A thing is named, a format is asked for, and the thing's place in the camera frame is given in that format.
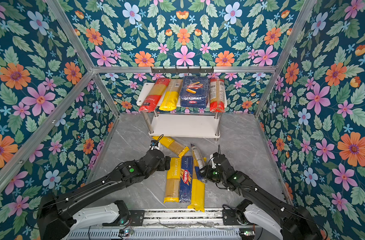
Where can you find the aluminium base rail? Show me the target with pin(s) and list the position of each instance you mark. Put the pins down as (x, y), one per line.
(175, 224)

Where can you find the red spaghetti bag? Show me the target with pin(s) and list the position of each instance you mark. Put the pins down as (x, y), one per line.
(151, 95)

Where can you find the blue Barilla pasta bag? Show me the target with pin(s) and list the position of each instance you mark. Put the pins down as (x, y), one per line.
(194, 92)

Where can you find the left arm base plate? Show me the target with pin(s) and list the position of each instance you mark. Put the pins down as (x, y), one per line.
(134, 218)

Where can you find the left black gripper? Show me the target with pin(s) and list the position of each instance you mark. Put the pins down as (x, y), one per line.
(164, 161)

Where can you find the blue Barilla spaghetti box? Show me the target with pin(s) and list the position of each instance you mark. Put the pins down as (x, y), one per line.
(186, 179)

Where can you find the clear spaghetti bag label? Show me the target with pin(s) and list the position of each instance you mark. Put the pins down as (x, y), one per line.
(198, 163)

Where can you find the red-edged spaghetti bag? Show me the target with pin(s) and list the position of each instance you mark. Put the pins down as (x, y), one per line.
(217, 96)

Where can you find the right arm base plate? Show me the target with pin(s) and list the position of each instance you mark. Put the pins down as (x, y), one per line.
(233, 216)

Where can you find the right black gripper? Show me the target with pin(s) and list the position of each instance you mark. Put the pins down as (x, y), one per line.
(206, 172)

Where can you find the yellow spaghetti bag top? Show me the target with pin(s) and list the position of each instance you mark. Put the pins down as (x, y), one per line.
(174, 146)

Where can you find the yellow spaghetti bag long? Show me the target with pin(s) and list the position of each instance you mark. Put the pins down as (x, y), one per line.
(198, 190)

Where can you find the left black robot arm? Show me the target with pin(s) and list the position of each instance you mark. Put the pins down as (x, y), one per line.
(57, 214)

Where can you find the metal hook rail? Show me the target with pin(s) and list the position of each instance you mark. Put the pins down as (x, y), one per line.
(182, 70)

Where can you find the white two-tier shelf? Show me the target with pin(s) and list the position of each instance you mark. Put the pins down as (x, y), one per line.
(184, 126)

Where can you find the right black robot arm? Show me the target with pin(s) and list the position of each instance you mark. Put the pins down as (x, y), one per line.
(259, 207)

